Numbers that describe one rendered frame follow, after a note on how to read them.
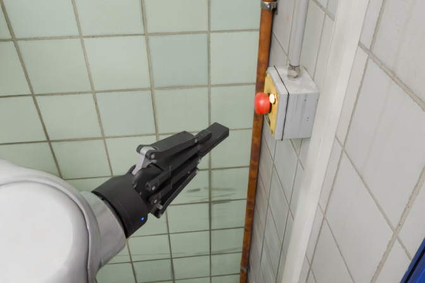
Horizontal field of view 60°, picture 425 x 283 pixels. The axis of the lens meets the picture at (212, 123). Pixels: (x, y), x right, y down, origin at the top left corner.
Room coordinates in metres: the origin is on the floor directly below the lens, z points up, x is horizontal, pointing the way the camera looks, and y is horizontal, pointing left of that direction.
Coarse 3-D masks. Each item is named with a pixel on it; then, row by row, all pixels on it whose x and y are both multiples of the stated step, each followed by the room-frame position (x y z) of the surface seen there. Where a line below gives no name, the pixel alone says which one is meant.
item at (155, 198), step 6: (198, 156) 0.43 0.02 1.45; (186, 162) 0.41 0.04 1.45; (192, 162) 0.41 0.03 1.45; (198, 162) 0.42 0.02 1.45; (180, 168) 0.40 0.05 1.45; (186, 168) 0.40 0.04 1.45; (192, 168) 0.41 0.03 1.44; (174, 174) 0.39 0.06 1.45; (180, 174) 0.39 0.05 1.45; (168, 180) 0.37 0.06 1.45; (174, 180) 0.38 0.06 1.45; (168, 186) 0.36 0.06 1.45; (156, 192) 0.35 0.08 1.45; (162, 192) 0.35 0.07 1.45; (150, 198) 0.34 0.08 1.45; (156, 198) 0.34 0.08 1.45
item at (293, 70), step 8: (304, 0) 0.56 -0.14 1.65; (304, 8) 0.56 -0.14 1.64; (304, 16) 0.56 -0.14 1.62; (296, 24) 0.57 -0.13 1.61; (304, 24) 0.56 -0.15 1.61; (296, 32) 0.56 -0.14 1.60; (296, 40) 0.56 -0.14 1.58; (296, 48) 0.56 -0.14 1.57; (296, 56) 0.56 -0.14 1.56; (296, 64) 0.56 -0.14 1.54; (288, 72) 0.57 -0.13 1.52; (296, 72) 0.56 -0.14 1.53
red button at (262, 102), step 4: (256, 96) 0.57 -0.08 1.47; (260, 96) 0.56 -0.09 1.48; (264, 96) 0.56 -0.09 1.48; (268, 96) 0.56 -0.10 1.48; (256, 100) 0.56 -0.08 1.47; (260, 100) 0.55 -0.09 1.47; (264, 100) 0.55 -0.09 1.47; (268, 100) 0.55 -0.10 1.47; (256, 104) 0.55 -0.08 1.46; (260, 104) 0.55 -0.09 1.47; (264, 104) 0.55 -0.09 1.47; (268, 104) 0.55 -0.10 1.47; (256, 108) 0.55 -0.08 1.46; (260, 108) 0.55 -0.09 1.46; (264, 108) 0.54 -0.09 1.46; (268, 108) 0.55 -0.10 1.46; (260, 112) 0.55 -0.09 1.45; (264, 112) 0.55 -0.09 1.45
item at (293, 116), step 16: (272, 80) 0.57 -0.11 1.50; (288, 80) 0.56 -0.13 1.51; (304, 80) 0.56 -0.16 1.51; (288, 96) 0.52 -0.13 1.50; (304, 96) 0.52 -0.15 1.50; (272, 112) 0.54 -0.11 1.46; (288, 112) 0.52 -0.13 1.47; (304, 112) 0.52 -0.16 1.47; (272, 128) 0.53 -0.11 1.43; (288, 128) 0.52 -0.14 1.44; (304, 128) 0.52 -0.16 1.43
